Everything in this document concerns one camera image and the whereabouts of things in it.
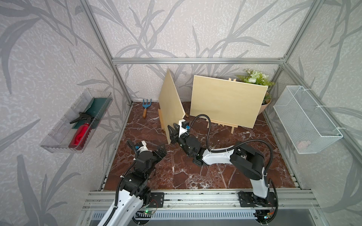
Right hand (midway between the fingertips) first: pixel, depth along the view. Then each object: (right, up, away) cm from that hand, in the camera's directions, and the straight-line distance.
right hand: (170, 124), depth 78 cm
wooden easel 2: (+41, -3, +18) cm, 44 cm away
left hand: (-5, -14, +1) cm, 15 cm away
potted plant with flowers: (+54, +30, +15) cm, 64 cm away
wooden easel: (-10, +1, +23) cm, 26 cm away
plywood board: (-2, +12, +12) cm, 17 cm away
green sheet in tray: (-36, +9, -8) cm, 38 cm away
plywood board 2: (+36, +13, +6) cm, 39 cm away
